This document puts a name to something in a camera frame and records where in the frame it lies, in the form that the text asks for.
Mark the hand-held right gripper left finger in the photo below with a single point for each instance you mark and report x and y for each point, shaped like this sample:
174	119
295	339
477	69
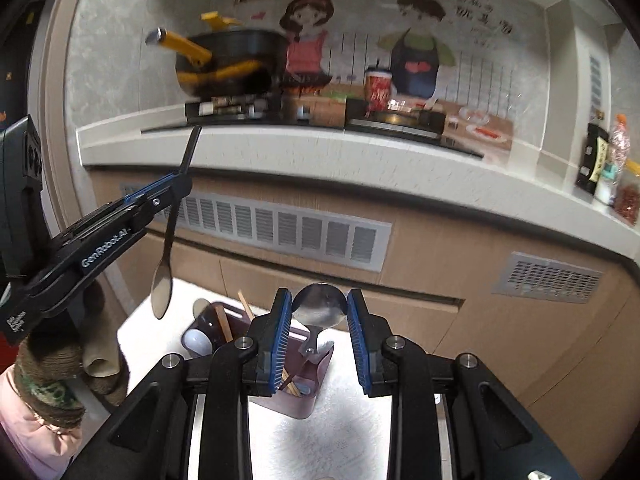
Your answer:
280	340

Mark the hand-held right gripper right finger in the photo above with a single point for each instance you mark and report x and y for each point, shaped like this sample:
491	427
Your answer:
357	340

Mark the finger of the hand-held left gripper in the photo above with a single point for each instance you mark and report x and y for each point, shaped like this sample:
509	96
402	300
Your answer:
160	187
165	202

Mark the wooden chopstick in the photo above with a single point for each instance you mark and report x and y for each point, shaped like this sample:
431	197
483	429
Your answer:
287	382
246	305

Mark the metal spoon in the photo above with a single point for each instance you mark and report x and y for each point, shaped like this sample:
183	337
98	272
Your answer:
320	305

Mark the wooden spoon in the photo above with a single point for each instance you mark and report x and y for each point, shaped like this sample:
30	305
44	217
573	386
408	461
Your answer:
225	322

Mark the purple plastic utensil holder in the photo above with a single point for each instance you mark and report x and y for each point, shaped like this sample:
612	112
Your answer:
295	405

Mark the white plastic spoon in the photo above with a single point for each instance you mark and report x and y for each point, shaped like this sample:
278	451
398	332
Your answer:
196	342

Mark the large white cabinet vent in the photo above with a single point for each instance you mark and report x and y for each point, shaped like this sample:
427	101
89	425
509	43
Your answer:
260	225

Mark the white textured table mat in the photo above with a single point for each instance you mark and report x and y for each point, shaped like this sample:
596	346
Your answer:
320	445

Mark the black cooktop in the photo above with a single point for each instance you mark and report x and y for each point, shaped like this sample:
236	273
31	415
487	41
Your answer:
310	130

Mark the small white cabinet vent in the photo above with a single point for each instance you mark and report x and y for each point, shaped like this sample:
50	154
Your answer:
547	277

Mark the red paper cup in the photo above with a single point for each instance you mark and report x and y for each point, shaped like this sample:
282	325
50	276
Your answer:
378	87

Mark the clear bottle orange cap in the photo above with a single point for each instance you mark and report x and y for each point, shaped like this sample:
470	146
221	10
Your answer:
606	185

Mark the dark bottle with yellow label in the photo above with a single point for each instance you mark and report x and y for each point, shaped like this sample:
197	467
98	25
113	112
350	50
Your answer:
590	160

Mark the red spice bag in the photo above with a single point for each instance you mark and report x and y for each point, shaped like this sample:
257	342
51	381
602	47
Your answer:
629	195

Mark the orange-capped bottle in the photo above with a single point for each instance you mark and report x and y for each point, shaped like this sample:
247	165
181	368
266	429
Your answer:
620	140

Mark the cartoon wall poster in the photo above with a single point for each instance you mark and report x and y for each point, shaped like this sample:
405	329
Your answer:
420	35

